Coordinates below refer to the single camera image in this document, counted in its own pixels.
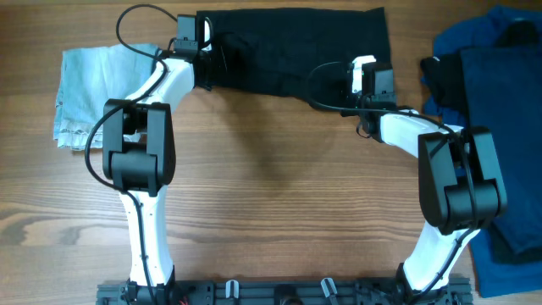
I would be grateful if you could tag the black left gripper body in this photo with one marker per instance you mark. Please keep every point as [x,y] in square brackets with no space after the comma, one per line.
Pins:
[212,65]

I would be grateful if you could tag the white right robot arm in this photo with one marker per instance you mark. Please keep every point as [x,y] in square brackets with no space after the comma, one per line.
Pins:
[460,188]

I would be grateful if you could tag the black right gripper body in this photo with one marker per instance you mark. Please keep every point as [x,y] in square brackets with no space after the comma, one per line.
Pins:
[361,112]

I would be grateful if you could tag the black shorts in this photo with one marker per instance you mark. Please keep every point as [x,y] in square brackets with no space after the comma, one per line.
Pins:
[294,52]

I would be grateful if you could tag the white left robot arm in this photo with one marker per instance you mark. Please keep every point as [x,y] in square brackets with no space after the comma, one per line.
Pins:
[138,156]

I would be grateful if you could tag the light blue denim shorts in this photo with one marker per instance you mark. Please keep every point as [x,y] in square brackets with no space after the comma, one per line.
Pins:
[90,77]

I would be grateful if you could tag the blue polo shirt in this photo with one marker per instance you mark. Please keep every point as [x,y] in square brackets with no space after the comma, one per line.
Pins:
[500,27]

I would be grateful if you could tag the dark navy garment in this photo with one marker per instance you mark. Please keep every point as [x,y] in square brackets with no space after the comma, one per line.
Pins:
[503,89]

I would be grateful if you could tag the black garment with white lettering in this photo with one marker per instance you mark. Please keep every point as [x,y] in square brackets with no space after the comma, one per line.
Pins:
[445,80]

